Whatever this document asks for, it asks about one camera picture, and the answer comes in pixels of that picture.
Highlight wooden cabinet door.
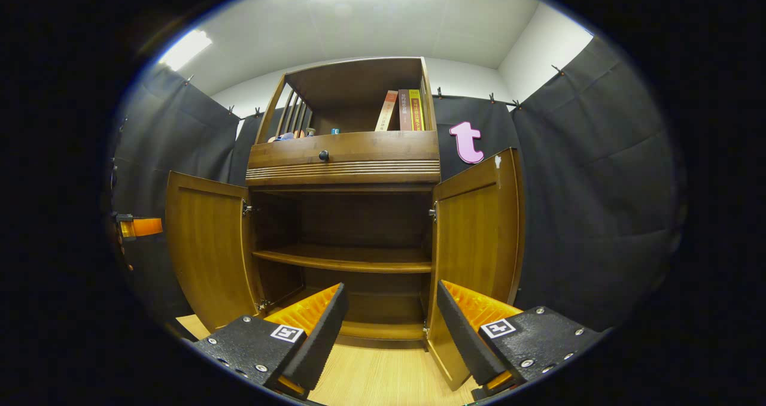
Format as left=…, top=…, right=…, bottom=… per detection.
left=426, top=148, right=526, bottom=392
left=165, top=171, right=264, bottom=333

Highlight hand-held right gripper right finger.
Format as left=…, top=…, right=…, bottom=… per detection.
left=436, top=279, right=605, bottom=396

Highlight yellow book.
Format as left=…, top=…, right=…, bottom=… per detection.
left=409, top=89, right=425, bottom=132

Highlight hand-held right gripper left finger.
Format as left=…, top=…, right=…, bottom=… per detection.
left=193, top=283, right=349, bottom=399

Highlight wooden cabinet drawer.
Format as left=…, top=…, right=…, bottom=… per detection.
left=247, top=131, right=440, bottom=170

